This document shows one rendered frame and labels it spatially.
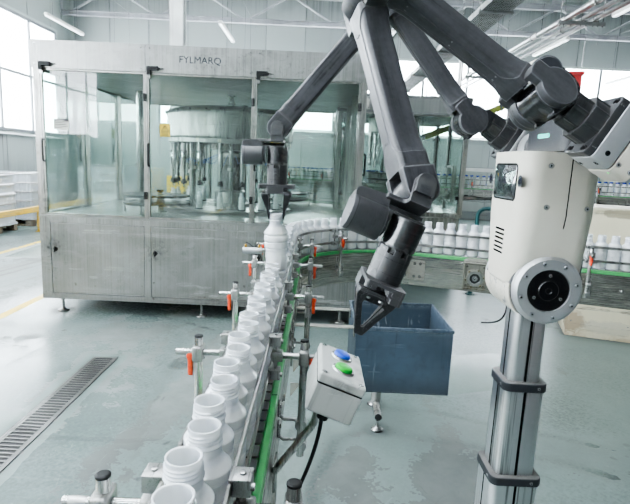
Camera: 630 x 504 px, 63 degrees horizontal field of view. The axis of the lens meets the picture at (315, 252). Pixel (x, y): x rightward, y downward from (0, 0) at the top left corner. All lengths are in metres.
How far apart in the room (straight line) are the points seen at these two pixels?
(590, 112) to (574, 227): 0.28
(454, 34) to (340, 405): 0.68
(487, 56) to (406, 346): 0.95
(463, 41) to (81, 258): 4.33
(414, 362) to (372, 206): 0.98
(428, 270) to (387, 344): 1.21
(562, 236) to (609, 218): 3.88
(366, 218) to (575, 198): 0.60
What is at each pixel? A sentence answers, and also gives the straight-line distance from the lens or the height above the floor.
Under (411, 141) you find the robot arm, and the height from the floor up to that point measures 1.49.
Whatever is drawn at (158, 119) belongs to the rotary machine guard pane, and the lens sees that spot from 4.69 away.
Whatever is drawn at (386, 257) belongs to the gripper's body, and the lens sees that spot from 0.80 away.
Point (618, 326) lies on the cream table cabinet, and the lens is 5.33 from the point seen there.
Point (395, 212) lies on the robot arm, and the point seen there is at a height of 1.38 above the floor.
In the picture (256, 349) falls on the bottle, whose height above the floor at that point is 1.12.
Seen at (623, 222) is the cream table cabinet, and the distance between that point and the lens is 5.17.
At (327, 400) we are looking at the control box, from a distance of 0.85.
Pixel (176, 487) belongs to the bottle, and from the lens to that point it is 0.51.
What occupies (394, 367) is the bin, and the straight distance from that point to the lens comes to 1.69.
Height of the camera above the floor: 1.45
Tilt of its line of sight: 10 degrees down
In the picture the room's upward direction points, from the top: 3 degrees clockwise
